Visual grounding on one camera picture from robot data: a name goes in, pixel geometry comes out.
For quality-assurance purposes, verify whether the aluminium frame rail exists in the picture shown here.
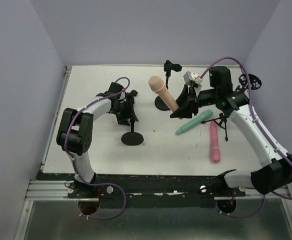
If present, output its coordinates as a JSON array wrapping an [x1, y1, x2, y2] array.
[[13, 66, 73, 240]]

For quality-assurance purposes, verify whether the beige toy microphone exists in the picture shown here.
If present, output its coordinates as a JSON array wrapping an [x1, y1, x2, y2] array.
[[148, 75, 179, 112]]

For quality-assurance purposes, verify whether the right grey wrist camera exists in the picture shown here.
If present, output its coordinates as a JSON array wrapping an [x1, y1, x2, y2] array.
[[183, 71, 203, 88]]

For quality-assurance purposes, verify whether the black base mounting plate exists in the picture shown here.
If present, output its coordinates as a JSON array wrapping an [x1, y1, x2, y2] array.
[[68, 174, 245, 209]]

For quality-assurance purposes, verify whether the pink toy microphone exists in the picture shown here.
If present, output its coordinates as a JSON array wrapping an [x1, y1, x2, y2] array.
[[210, 121, 221, 163]]

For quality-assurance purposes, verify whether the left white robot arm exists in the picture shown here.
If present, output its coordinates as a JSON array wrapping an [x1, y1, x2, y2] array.
[[56, 82, 144, 184]]

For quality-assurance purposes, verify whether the teal toy microphone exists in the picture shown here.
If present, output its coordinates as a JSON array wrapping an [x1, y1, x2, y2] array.
[[175, 109, 213, 136]]

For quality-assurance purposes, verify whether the black tripod microphone stand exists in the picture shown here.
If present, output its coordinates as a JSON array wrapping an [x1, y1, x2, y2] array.
[[202, 73, 262, 130]]

